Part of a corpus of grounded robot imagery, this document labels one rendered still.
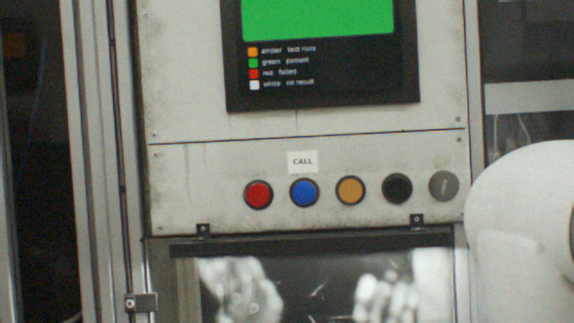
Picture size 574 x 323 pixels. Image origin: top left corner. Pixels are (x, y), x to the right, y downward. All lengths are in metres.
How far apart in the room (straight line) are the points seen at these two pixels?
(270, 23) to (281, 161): 0.18
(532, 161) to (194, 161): 0.63
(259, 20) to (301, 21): 0.05
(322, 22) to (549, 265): 0.62
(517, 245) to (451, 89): 0.55
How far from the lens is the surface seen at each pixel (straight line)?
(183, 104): 1.55
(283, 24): 1.51
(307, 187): 1.53
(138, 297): 1.60
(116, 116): 1.58
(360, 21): 1.50
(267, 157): 1.54
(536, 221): 0.99
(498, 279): 1.03
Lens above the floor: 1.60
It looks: 5 degrees down
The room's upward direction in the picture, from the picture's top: 3 degrees counter-clockwise
